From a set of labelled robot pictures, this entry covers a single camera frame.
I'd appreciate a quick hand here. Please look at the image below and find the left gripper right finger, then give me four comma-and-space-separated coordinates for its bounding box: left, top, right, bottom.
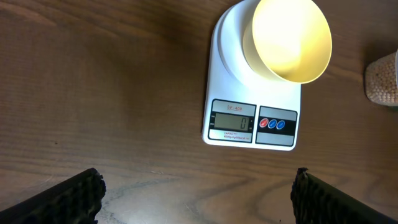
290, 167, 397, 224

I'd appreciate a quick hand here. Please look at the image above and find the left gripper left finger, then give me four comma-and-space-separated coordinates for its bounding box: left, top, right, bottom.
1, 168, 106, 224

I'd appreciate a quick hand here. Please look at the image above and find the white digital kitchen scale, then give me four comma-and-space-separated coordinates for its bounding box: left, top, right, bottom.
202, 0, 301, 151

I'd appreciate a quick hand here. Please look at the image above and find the pale yellow bowl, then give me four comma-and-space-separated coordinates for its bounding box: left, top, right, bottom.
243, 0, 332, 84

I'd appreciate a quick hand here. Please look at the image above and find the pile of soybeans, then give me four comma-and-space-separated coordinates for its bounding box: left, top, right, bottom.
364, 52, 398, 105

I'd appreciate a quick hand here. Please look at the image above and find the clear plastic container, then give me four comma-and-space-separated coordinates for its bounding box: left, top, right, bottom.
363, 48, 398, 108

